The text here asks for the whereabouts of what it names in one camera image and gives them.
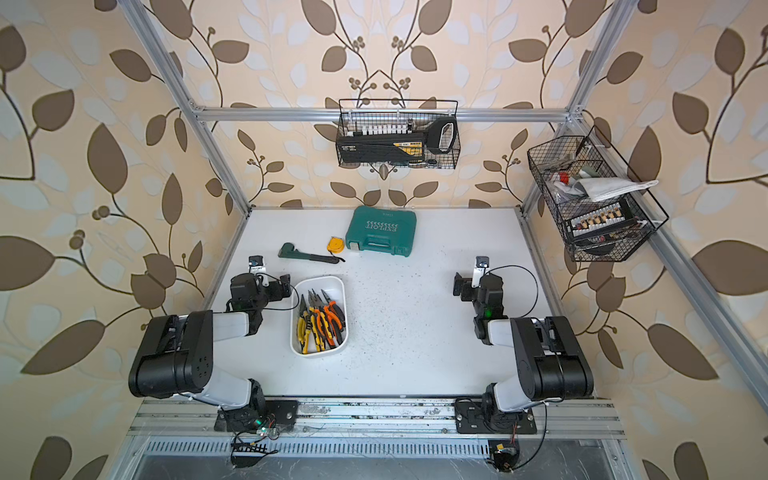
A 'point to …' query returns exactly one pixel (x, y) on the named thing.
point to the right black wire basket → (557, 165)
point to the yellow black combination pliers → (304, 323)
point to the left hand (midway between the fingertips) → (274, 273)
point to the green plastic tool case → (381, 229)
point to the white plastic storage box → (337, 288)
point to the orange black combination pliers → (324, 318)
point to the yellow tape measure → (335, 245)
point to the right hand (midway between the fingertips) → (474, 274)
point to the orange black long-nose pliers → (335, 317)
